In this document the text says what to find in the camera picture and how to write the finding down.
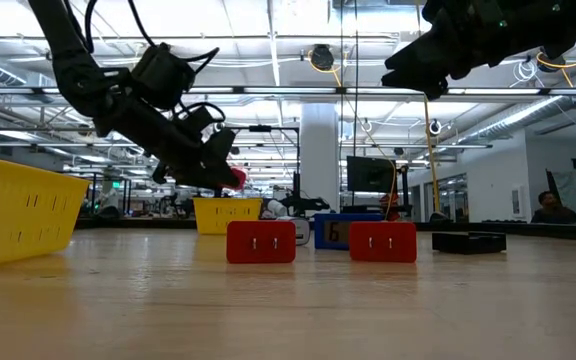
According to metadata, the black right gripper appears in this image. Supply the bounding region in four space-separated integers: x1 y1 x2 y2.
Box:
381 0 519 101

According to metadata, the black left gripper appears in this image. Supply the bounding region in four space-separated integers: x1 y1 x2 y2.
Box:
95 92 242 190

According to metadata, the pink sticky note pad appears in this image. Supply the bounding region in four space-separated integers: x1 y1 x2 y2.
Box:
222 167 248 191

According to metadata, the white office item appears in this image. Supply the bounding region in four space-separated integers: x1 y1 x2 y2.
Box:
276 216 312 247

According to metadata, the blue block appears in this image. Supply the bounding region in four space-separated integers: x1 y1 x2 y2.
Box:
313 213 385 251

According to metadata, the red plastic box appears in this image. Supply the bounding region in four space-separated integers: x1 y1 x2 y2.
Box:
348 221 418 264
225 220 297 265

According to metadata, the yellow plastic basket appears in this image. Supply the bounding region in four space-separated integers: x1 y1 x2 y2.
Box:
192 197 263 236
0 153 91 271

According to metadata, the white building column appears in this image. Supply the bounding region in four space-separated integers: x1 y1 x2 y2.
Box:
300 103 341 211

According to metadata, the black monitor screen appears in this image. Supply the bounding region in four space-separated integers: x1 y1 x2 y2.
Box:
346 156 397 195

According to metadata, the black flat tray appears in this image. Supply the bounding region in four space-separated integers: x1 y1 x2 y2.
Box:
431 231 508 256

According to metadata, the person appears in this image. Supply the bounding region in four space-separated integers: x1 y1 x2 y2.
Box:
530 190 576 225

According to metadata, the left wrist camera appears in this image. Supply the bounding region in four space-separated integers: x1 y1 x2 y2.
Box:
180 102 227 139

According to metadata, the black metal rig frame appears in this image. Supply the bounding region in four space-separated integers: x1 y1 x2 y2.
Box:
217 125 302 201

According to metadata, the yellow hanging cable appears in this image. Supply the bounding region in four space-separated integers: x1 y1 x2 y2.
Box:
414 0 450 223

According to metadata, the black table edge frame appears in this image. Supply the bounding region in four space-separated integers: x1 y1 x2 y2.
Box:
75 215 576 245

